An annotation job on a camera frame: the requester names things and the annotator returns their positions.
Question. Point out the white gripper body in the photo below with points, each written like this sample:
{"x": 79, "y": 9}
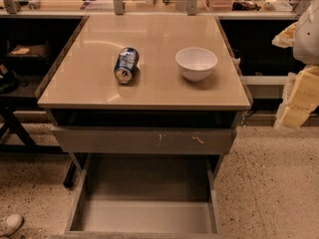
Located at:
{"x": 307, "y": 40}

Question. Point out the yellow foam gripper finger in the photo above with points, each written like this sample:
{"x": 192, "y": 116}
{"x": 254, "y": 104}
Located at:
{"x": 300, "y": 97}
{"x": 285, "y": 39}

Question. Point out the grey drawer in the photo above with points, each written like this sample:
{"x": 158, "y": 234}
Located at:
{"x": 144, "y": 140}
{"x": 144, "y": 197}

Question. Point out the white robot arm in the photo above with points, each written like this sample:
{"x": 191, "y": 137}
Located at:
{"x": 300, "y": 96}

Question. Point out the grey drawer cabinet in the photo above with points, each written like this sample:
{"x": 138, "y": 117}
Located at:
{"x": 82, "y": 90}

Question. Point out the grey top drawer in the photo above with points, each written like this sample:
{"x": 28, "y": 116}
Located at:
{"x": 144, "y": 140}

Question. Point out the white ceramic bowl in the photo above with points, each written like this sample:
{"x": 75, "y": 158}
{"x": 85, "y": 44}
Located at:
{"x": 195, "y": 64}

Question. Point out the blue soda can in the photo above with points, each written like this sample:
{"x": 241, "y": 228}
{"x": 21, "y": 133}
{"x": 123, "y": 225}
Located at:
{"x": 126, "y": 65}

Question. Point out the black folding stand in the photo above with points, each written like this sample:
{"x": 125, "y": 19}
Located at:
{"x": 11, "y": 122}

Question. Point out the white sneaker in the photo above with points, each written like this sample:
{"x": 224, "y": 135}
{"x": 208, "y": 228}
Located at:
{"x": 10, "y": 224}

